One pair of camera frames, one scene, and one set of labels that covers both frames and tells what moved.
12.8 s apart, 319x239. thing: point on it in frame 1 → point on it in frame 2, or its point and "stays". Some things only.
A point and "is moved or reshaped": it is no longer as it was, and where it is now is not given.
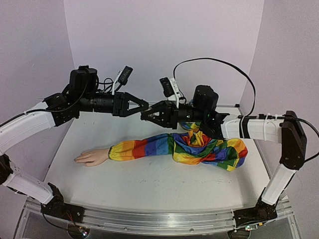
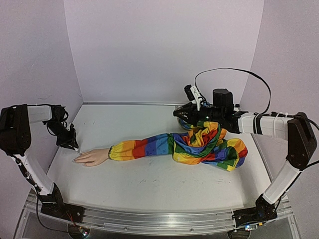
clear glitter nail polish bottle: x=147 y=115 is moved or reshaped
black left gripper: x=120 y=97 → x=71 y=141
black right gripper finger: x=163 y=106 → x=185 y=110
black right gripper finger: x=170 y=122 → x=190 y=120
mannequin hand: x=93 y=157 stays
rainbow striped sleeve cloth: x=188 y=145 stays
